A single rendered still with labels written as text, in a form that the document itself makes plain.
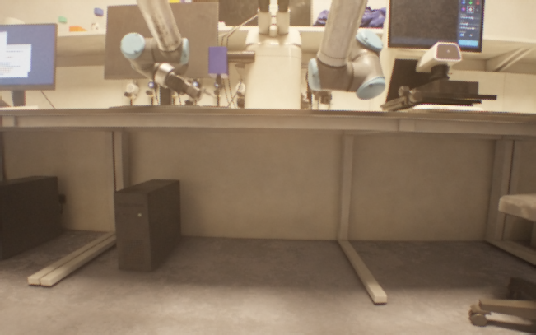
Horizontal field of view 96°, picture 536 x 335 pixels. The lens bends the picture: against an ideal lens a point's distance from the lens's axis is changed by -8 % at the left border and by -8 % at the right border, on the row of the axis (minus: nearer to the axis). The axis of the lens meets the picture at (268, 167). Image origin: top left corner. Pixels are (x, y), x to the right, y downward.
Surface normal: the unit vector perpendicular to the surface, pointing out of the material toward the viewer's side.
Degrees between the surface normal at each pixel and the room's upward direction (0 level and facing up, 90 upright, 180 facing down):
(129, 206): 90
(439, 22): 92
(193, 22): 86
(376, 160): 90
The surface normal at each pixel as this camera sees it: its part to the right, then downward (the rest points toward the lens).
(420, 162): -0.03, 0.11
